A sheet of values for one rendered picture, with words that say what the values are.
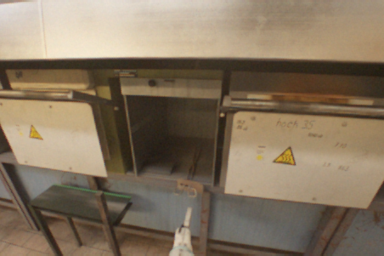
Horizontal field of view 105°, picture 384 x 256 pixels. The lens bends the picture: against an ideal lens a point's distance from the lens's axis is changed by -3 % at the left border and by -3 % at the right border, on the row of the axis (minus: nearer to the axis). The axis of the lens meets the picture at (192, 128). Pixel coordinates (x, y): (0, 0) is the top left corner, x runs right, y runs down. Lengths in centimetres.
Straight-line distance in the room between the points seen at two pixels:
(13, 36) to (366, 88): 122
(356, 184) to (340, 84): 41
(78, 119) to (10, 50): 33
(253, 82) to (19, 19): 78
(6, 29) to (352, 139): 118
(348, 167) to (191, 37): 75
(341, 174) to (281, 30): 63
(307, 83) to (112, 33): 70
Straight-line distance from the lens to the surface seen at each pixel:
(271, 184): 79
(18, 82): 123
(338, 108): 59
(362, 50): 49
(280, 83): 75
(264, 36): 41
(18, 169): 191
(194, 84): 69
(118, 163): 105
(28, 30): 67
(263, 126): 64
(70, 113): 90
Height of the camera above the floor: 148
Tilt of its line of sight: 22 degrees down
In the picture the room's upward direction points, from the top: 1 degrees clockwise
